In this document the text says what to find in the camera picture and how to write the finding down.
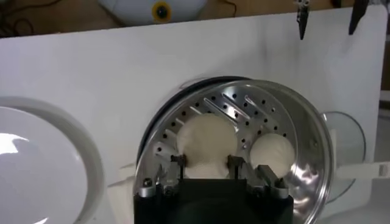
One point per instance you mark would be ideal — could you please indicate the white round plate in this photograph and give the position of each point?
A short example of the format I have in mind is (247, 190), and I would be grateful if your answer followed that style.
(45, 167)

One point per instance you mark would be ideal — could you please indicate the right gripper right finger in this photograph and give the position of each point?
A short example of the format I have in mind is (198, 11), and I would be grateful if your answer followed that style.
(265, 175)

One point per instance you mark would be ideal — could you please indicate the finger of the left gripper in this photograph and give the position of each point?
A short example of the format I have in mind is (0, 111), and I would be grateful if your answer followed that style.
(302, 16)
(358, 13)

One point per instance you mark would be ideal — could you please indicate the white steamed baozi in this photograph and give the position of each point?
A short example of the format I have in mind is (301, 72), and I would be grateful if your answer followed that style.
(271, 152)
(207, 143)

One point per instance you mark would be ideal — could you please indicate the cream electric cooker base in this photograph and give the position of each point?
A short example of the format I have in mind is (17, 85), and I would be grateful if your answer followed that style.
(122, 184)

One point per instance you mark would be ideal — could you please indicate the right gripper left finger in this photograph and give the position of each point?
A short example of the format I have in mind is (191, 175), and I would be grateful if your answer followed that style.
(166, 182)

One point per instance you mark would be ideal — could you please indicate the stainless steel steamer basket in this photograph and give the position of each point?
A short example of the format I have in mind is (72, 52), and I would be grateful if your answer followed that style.
(304, 121)

